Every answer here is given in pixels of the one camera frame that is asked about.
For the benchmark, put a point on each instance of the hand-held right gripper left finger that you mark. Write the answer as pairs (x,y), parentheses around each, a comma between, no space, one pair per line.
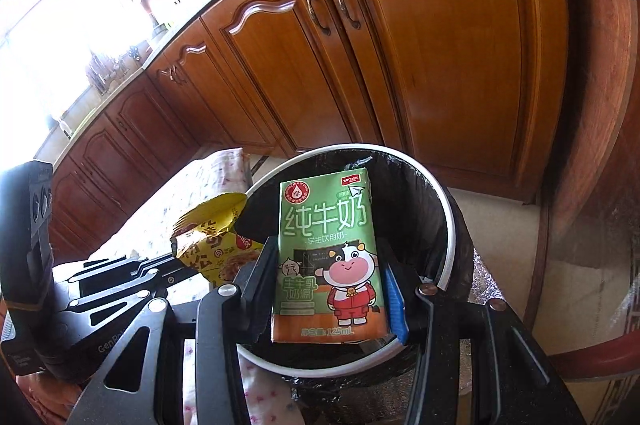
(257,295)

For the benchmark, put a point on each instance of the clear plastic sheet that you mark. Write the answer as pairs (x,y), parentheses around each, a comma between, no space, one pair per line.
(500,275)

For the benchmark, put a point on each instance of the wooden lower cabinets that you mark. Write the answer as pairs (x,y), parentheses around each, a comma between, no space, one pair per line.
(440,55)

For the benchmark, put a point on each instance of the green milk carton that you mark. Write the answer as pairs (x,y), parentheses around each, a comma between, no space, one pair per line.
(325,225)

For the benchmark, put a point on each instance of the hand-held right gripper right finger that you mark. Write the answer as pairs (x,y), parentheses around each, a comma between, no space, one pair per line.
(397,310)

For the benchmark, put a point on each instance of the white-rimmed black waste bin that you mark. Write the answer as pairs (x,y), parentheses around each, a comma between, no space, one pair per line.
(410,205)

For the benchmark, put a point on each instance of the kitchen window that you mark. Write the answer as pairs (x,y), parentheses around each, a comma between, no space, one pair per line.
(50,45)

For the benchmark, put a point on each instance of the countertop utensil rack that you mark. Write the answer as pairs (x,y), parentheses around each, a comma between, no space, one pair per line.
(105,72)

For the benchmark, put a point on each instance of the yellow snack packet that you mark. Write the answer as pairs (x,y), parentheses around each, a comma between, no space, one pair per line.
(210,230)

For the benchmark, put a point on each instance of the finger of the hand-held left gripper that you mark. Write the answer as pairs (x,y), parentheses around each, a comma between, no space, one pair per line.
(115,269)
(135,292)

